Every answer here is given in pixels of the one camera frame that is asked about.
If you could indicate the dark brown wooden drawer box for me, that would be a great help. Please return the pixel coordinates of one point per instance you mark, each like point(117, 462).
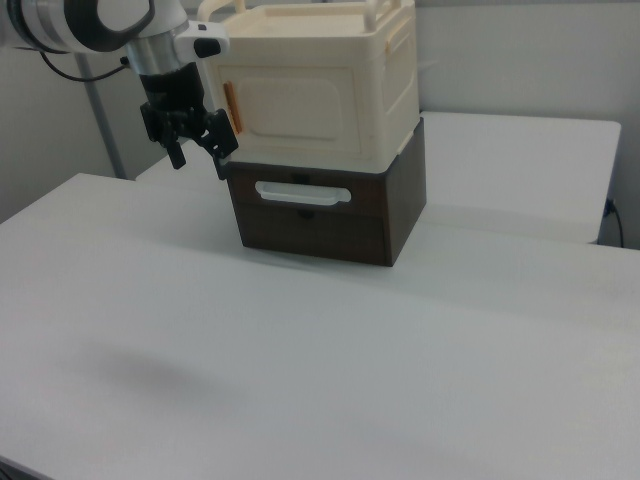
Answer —
point(325, 225)

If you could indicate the grey metal pole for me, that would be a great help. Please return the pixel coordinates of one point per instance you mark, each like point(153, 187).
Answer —
point(102, 120)

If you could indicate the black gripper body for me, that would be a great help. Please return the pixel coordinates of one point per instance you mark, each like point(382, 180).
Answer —
point(172, 87)

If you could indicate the cream cabinet door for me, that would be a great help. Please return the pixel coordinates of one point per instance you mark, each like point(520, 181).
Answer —
point(295, 110)

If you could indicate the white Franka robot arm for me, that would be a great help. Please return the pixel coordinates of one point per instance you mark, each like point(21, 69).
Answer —
point(60, 22)

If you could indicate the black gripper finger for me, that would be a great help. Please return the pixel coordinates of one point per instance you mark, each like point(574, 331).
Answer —
point(176, 152)
point(221, 135)

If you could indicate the cream plastic cabinet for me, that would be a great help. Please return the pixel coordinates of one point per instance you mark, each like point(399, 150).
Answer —
point(320, 75)

